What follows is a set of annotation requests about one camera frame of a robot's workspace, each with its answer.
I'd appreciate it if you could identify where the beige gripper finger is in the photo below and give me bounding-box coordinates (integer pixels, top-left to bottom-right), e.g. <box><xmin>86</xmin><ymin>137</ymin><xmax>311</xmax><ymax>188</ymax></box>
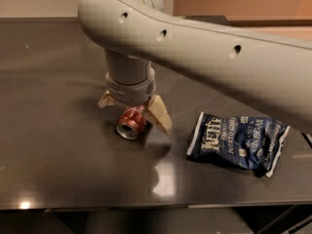
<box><xmin>143</xmin><ymin>95</ymin><xmax>173</xmax><ymax>134</ymax></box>
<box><xmin>98</xmin><ymin>91</ymin><xmax>117</xmax><ymax>108</ymax></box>

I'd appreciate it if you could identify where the red coke can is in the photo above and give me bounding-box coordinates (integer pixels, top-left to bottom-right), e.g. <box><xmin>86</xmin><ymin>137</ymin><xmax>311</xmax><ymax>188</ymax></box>
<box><xmin>116</xmin><ymin>105</ymin><xmax>147</xmax><ymax>139</ymax></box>

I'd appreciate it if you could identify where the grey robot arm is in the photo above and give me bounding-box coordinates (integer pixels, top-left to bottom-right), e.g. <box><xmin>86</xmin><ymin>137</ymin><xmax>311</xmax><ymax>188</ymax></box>
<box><xmin>78</xmin><ymin>0</ymin><xmax>312</xmax><ymax>134</ymax></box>

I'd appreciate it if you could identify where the blue potato chip bag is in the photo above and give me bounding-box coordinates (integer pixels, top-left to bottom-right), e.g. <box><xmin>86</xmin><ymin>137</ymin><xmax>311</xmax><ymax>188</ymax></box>
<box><xmin>186</xmin><ymin>112</ymin><xmax>290</xmax><ymax>177</ymax></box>

